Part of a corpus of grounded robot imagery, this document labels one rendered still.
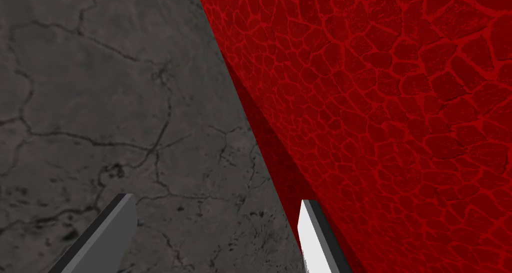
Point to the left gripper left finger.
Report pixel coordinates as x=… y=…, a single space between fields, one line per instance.
x=104 y=241

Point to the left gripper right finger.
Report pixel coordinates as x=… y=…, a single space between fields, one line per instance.
x=318 y=245

